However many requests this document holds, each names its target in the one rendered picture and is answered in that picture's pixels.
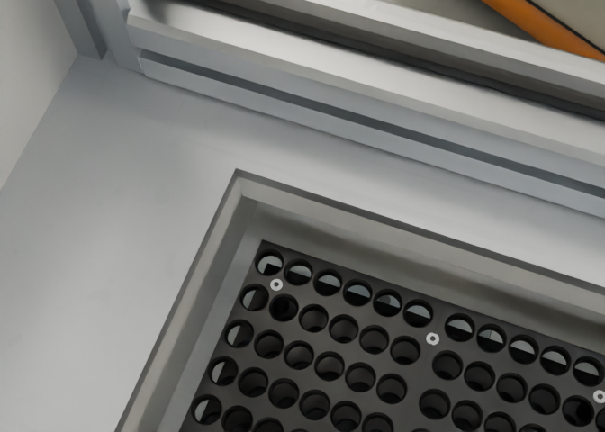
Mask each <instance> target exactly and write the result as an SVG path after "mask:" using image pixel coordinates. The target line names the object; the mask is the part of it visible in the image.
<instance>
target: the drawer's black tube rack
mask: <svg viewBox="0 0 605 432"><path fill-rule="evenodd" d="M254 290H256V291H255V293H254V295H253V298H252V300H251V302H250V305H249V306H248V308H246V307H245V306H244V304H243V300H244V297H245V296H246V294H247V293H249V292H251V291H254ZM446 303H447V302H446V301H444V303H443V306H442V309H441V311H440V313H439V316H438V321H437V324H436V327H435V329H434V332H433V333H429V334H428V335H427V336H426V337H425V336H422V335H420V334H417V333H414V332H411V331H409V330H407V329H404V328H399V327H396V326H394V325H391V324H388V323H386V322H383V321H380V320H378V319H373V318H370V317H367V316H365V315H363V314H360V313H357V312H354V311H352V310H347V309H344V308H342V307H339V306H337V305H334V304H331V303H328V302H325V301H321V300H319V299H316V298H313V297H311V296H308V295H305V294H302V293H299V292H296V291H293V290H290V289H287V288H284V287H283V283H282V281H281V280H279V279H274V280H273V281H272V282H271V283H270V282H267V281H264V280H261V279H258V278H256V277H253V276H250V275H248V274H247V276H246V278H245V280H244V283H243V285H242V286H241V289H240V291H239V295H238V297H237V299H236V301H235V303H234V305H233V307H232V310H231V312H230V316H229V317H228V319H227V322H226V324H225V326H224V328H223V331H222V333H221V336H220V338H219V340H218V343H217V345H216V347H215V348H214V351H213V353H212V357H211V359H210V361H209V364H208V365H207V367H206V370H205V372H204V374H203V378H202V380H201V381H200V384H199V386H198V388H197V391H196V393H195V395H194V398H193V400H192V402H191V405H190V407H189V409H188V411H187V413H186V415H185V419H184V421H183V423H182V426H181V428H180V429H179V432H605V392H604V391H596V392H595V393H594V394H591V393H588V392H586V391H581V390H578V389H575V388H573V387H571V386H568V385H565V384H562V383H559V382H555V381H552V380H549V379H547V378H545V377H542V376H539V375H536V374H533V373H529V372H526V371H524V370H521V369H519V368H516V367H513V366H510V365H507V364H504V363H501V362H498V361H495V360H492V359H490V358H487V357H484V356H481V355H477V354H475V353H472V352H469V351H466V350H464V349H461V348H458V347H456V346H451V345H449V344H446V343H443V342H440V341H439V337H438V335H437V334H436V333H437V330H438V325H439V322H440V320H441V317H442V314H443V311H444V309H445V306H446ZM237 326H240V328H239V331H238V334H237V336H236V337H235V340H234V342H233V344H231V343H230V342H229V341H228V335H229V333H230V331H231V330H232V329H233V328H235V327H237ZM222 362H225V363H224V366H223V367H222V369H221V373H220V375H219V378H218V380H217V382H215V381H214V380H213V379H212V370H213V368H214V367H215V366H216V365H217V364H219V363H222ZM206 400H209V401H208V403H207V405H206V408H205V410H204V412H203V415H202V417H201V420H200V421H198V420H197V419H196V416H195V411H196V408H197V406H198V405H199V404H200V403H201V402H202V401H206Z"/></svg>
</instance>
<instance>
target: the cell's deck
mask: <svg viewBox="0 0 605 432"><path fill-rule="evenodd" d="M242 195H243V196H246V197H248V198H251V199H254V200H257V201H260V202H262V203H267V204H270V205H273V206H275V207H278V208H281V209H284V210H287V211H289V212H294V213H297V214H300V215H303V216H306V217H309V218H312V219H315V220H317V221H322V222H325V223H328V224H330V225H333V226H336V227H339V228H342V229H344V230H349V231H352V232H355V233H357V234H360V235H363V236H366V237H369V238H371V239H377V240H380V241H383V242H385V243H388V244H391V245H394V246H396V247H399V248H404V249H407V250H410V251H412V252H415V253H418V254H421V255H423V256H426V257H431V258H434V259H437V260H439V261H442V262H445V263H449V264H451V265H454V266H459V267H462V268H464V269H467V270H470V271H473V272H476V273H478V274H481V275H486V276H489V277H491V278H494V279H497V280H500V281H503V282H505V283H508V284H513V285H516V286H519V287H522V288H525V289H528V290H530V291H533V292H536V293H541V294H544V295H546V296H549V297H552V298H555V299H557V300H560V301H563V302H568V303H571V304H573V305H576V306H579V307H582V308H585V309H587V310H591V311H596V312H598V313H601V314H604V315H605V219H604V218H601V217H598V216H595V215H592V214H589V213H586V212H583V211H578V210H575V209H572V208H569V207H566V206H563V205H560V204H557V203H554V202H549V201H546V200H543V199H540V198H537V197H534V196H531V195H528V194H524V193H520V192H517V191H513V190H511V189H508V188H505V187H501V186H498V185H496V184H491V183H487V182H484V181H482V180H479V179H475V178H472V177H470V176H467V175H461V174H458V173H456V172H453V171H449V170H446V169H444V168H441V167H437V166H432V165H430V164H426V163H423V162H420V161H418V160H414V159H411V158H408V157H404V156H400V155H397V154H394V153H392V152H388V151H385V150H382V149H379V148H374V147H371V146H368V145H366V144H362V143H359V142H356V141H353V140H350V139H345V138H342V137H339V136H336V135H333V134H330V133H327V132H324V131H321V130H316V129H313V128H310V127H307V126H304V125H301V124H298V123H295V122H292V121H287V120H284V119H281V118H278V117H275V116H272V115H269V114H266V113H262V112H258V111H255V110H251V109H249V108H246V107H243V106H239V105H236V104H234V103H229V102H225V101H222V100H220V99H217V98H213V97H210V96H208V95H205V94H199V93H196V92H194V91H191V90H187V89H184V88H182V87H179V86H175V85H170V84H168V83H164V82H161V81H158V80H156V79H153V78H149V77H146V76H145V74H141V73H139V72H135V71H132V70H129V69H127V68H124V67H118V66H117V64H116V62H115V59H114V57H113V54H112V52H111V51H108V50H107V52H106V53H105V55H104V58H103V60H102V61H101V60H97V59H94V58H89V57H86V56H83V55H80V54H77V57H76V59H75V60H74V62H73V64H72V66H71V67H70V69H69V71H68V72H67V74H66V76H65V78H64V80H63V81H62V83H61V85H60V87H59V89H58V91H57V93H55V95H54V97H53V99H52V100H51V102H50V105H49V106H48V108H47V110H46V112H45V113H44V114H43V116H42V118H41V120H40V122H39V124H38V126H37V127H36V129H35V131H34V133H33V134H32V136H31V138H30V139H29V141H28V143H27V145H26V146H25V148H24V150H23V152H22V154H21V155H20V157H19V158H18V160H17V162H16V164H15V166H14V168H13V170H12V172H11V173H10V175H9V176H8V178H7V179H6V181H5V184H4V185H3V187H2V189H1V191H0V432H136V430H137V428H138V426H139V424H140V421H141V419H142V417H143V415H144V412H145V410H146V408H147V407H148V404H149V401H150V399H151V397H152V394H153V392H154V391H155V389H156V387H157V384H158V381H159V379H160V377H161V374H162V373H163V371H164V369H165V366H166V364H167V361H168V359H169V357H170V355H171V353H172V351H173V349H174V346H175V344H176V342H177V340H178V337H179V335H180V333H181V331H182V328H183V326H184V325H185V322H186V319H187V317H188V315H189V313H190V311H191V309H192V307H193V305H194V302H195V299H196V297H197V295H198V293H199V292H200V289H201V287H202V285H203V281H204V279H205V277H206V276H207V274H208V271H209V269H210V267H211V265H212V261H213V259H214V258H215V256H216V254H217V251H218V249H219V247H220V245H221V242H222V240H223V238H224V236H225V233H226V231H227V229H228V227H229V226H230V222H231V220H232V218H233V216H234V213H235V211H236V210H237V208H238V205H239V202H240V200H241V198H242Z"/></svg>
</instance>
